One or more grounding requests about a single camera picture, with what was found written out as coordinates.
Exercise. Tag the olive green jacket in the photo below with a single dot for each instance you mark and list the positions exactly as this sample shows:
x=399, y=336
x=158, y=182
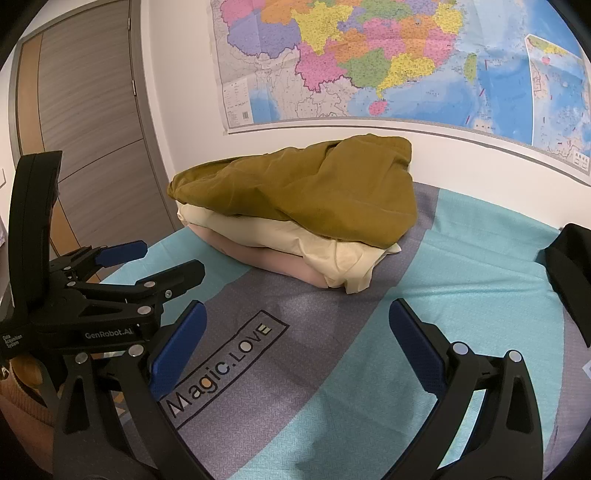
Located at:
x=300, y=194

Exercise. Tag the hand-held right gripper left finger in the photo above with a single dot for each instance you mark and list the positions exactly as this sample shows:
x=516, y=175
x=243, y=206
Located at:
x=178, y=350

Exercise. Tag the black garment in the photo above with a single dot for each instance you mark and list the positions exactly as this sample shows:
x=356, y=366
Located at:
x=572, y=277

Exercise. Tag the teal and grey bed sheet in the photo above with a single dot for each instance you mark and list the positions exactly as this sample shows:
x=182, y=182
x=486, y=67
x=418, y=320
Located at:
x=369, y=286

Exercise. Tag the orange-brown knit cloth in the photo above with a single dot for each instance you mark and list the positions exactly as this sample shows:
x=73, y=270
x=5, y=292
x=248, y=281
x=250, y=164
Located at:
x=21, y=387

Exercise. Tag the grey and brown wooden door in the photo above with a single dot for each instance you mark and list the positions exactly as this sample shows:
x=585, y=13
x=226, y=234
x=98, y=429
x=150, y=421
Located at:
x=92, y=92

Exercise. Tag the pale pink garment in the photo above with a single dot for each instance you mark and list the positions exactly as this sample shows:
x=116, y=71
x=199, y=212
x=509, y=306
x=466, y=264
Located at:
x=272, y=263

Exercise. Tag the colourful wall map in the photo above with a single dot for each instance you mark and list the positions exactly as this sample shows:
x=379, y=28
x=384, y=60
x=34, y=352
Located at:
x=369, y=55

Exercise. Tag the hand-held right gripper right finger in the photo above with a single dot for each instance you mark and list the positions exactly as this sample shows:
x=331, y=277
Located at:
x=415, y=350

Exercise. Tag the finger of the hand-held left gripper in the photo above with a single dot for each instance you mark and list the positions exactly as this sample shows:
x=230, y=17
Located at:
x=184, y=272
x=122, y=251

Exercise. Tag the cream garment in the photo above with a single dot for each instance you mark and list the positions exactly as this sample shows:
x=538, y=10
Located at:
x=332, y=263

